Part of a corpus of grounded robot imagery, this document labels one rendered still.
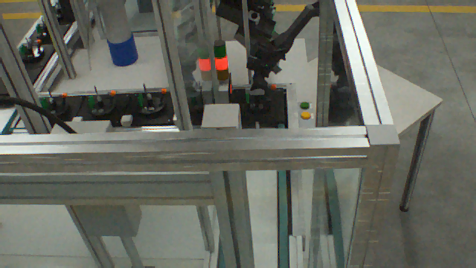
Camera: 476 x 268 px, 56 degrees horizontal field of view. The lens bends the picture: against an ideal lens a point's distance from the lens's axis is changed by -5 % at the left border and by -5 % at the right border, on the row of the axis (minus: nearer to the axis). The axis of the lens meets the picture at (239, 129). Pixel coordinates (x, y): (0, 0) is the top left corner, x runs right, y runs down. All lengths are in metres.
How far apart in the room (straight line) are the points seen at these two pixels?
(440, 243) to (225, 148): 2.53
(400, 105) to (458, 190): 1.03
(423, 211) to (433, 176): 0.32
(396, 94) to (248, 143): 2.00
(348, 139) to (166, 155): 0.18
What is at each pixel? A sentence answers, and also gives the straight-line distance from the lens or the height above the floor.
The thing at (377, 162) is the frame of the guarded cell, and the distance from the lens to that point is 0.48.
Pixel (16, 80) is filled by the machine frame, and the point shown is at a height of 1.73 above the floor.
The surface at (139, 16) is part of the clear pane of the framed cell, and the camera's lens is 2.98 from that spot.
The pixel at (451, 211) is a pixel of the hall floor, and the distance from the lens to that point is 3.10.
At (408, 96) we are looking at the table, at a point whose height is 0.86.
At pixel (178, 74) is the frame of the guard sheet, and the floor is 1.69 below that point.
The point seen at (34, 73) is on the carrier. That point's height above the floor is 0.97.
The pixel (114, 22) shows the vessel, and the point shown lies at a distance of 2.65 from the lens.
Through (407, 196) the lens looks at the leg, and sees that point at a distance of 2.91.
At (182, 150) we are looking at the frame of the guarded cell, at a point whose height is 1.99.
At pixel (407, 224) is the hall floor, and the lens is 2.96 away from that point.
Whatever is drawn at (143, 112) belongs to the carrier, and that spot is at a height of 0.99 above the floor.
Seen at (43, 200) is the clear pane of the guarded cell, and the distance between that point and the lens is 0.61.
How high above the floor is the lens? 2.31
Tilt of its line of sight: 42 degrees down
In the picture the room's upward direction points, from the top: 6 degrees counter-clockwise
